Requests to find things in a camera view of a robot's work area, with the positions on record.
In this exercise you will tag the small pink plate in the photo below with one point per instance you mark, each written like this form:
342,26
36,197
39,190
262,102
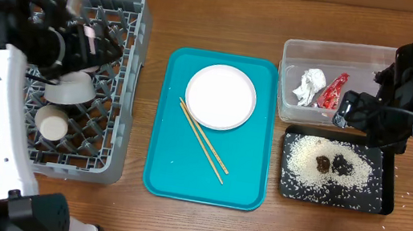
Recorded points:
90,33

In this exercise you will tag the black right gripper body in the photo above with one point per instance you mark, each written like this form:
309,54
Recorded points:
358,113

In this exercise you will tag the large pink plate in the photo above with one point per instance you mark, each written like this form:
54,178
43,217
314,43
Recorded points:
220,97

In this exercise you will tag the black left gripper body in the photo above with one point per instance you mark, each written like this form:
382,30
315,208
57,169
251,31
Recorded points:
56,52

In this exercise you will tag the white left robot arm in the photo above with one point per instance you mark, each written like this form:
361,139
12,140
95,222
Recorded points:
22,207

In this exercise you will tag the white rice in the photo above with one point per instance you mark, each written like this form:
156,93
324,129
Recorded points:
301,161

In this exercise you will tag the white tissue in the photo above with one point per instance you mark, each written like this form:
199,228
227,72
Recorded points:
312,81

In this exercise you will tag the black waste tray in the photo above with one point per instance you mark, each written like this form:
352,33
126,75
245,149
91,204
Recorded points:
390,178

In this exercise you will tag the brown food scrap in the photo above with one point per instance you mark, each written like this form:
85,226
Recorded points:
323,164

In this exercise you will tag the grey bowl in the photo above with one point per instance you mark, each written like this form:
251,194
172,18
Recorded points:
73,88

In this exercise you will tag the wooden chopstick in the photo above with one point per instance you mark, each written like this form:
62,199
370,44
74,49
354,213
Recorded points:
198,138
206,141

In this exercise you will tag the wooden chopstick upper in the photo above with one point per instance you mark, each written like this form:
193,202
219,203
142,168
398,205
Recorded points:
206,141

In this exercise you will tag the clear plastic waste bin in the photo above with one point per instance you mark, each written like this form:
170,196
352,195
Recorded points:
361,62

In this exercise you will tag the grey dishwasher rack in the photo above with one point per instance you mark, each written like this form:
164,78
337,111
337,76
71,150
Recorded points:
98,131

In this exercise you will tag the wooden chopstick lower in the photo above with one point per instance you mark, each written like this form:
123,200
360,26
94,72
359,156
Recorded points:
198,138

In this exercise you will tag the teal plastic tray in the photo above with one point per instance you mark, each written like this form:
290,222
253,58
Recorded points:
177,166

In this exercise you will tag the red snack wrapper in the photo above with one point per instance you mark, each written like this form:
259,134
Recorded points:
330,96

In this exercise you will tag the small white cup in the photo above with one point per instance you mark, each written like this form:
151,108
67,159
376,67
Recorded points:
52,122

